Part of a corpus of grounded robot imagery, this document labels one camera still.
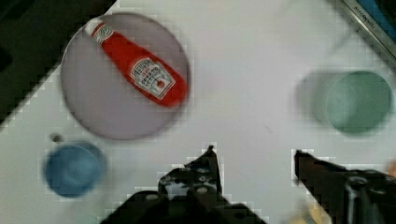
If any grey round plate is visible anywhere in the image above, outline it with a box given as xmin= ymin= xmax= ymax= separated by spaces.
xmin=60 ymin=12 xmax=191 ymax=140

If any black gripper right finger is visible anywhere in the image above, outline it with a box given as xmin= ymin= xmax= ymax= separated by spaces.
xmin=294 ymin=150 xmax=396 ymax=224

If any green mug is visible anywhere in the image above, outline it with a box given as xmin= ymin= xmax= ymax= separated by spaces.
xmin=297 ymin=70 xmax=394 ymax=135

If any red ketchup bottle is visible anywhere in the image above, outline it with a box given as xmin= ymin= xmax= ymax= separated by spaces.
xmin=84 ymin=18 xmax=188 ymax=107

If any blue bowl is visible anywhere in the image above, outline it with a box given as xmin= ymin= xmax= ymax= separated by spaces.
xmin=43 ymin=142 xmax=106 ymax=198

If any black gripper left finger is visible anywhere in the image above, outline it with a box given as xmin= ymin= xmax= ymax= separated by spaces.
xmin=100 ymin=146 xmax=266 ymax=224

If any silver toaster oven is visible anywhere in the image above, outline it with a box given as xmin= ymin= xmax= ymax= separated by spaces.
xmin=336 ymin=0 xmax=395 ymax=67

